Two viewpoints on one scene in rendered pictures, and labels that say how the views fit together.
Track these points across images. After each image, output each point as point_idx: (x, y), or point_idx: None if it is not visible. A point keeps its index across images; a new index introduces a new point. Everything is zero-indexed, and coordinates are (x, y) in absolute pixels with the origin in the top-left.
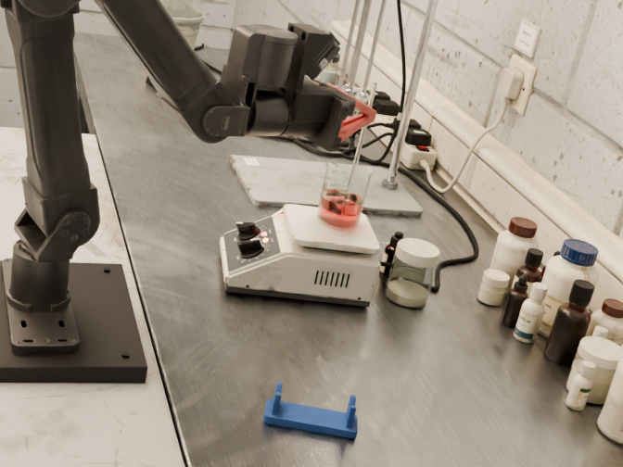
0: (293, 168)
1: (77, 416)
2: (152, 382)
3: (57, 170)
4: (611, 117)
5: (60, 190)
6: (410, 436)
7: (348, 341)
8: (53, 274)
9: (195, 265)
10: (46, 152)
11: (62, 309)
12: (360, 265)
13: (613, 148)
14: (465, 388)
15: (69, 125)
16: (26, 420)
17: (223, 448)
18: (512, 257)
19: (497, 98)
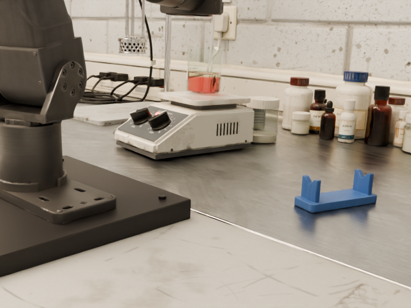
0: (99, 107)
1: (175, 256)
2: (194, 216)
3: (45, 14)
4: (314, 7)
5: (52, 36)
6: (397, 192)
7: (270, 163)
8: (55, 141)
9: (110, 154)
10: None
11: (66, 181)
12: (243, 112)
13: (322, 26)
14: (369, 165)
15: None
16: (134, 275)
17: (318, 235)
18: (303, 100)
19: (207, 40)
